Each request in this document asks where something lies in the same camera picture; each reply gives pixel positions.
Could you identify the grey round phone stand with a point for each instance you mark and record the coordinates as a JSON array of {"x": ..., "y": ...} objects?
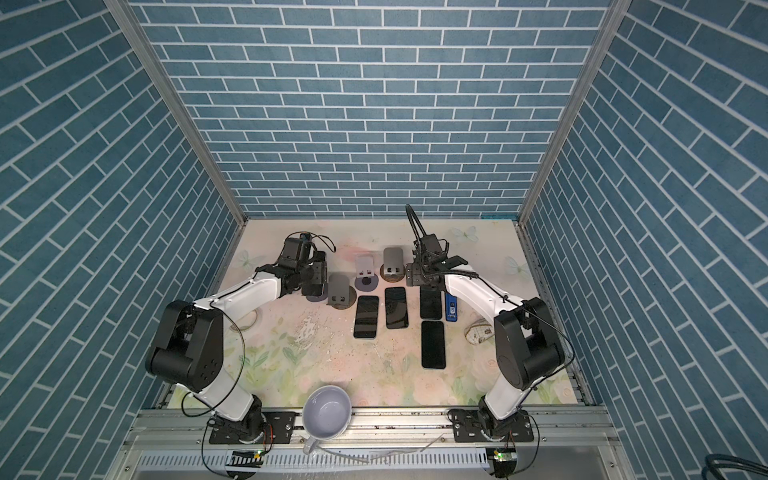
[{"x": 366, "y": 279}]

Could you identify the wooden base phone stand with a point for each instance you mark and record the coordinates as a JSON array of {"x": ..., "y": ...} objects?
[{"x": 393, "y": 266}]

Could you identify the aluminium front rail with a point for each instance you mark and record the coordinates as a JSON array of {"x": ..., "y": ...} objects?
[{"x": 570, "y": 442}]

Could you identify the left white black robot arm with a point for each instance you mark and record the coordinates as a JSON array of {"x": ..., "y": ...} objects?
[{"x": 188, "y": 346}]

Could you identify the blue black stapler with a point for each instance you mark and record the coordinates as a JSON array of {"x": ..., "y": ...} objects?
[{"x": 451, "y": 308}]

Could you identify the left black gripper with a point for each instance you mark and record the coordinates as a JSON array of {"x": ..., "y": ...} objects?
[{"x": 319, "y": 270}]

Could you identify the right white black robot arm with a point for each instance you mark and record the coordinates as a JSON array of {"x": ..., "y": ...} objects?
[{"x": 528, "y": 346}]

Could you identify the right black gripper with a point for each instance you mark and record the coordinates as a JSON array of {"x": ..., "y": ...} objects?
[{"x": 413, "y": 273}]

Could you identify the circuit board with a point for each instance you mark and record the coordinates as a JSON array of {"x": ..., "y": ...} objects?
[
  {"x": 502, "y": 455},
  {"x": 245, "y": 460}
]

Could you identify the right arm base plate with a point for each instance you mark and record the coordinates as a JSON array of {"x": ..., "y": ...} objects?
[{"x": 479, "y": 425}]

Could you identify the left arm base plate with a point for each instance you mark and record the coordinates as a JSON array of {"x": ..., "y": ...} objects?
[{"x": 267, "y": 428}]

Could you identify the left circuit board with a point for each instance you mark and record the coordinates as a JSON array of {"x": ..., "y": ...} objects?
[{"x": 245, "y": 460}]

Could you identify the right seashell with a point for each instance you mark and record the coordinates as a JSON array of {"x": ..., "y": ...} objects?
[{"x": 479, "y": 332}]

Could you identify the black phone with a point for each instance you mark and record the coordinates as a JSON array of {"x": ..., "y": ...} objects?
[
  {"x": 433, "y": 346},
  {"x": 396, "y": 308},
  {"x": 430, "y": 303},
  {"x": 316, "y": 288},
  {"x": 366, "y": 317}
]

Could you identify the right circuit board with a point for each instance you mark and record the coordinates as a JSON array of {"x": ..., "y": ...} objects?
[{"x": 502, "y": 455}]

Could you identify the white cable duct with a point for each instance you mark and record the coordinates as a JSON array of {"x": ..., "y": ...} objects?
[{"x": 295, "y": 461}]

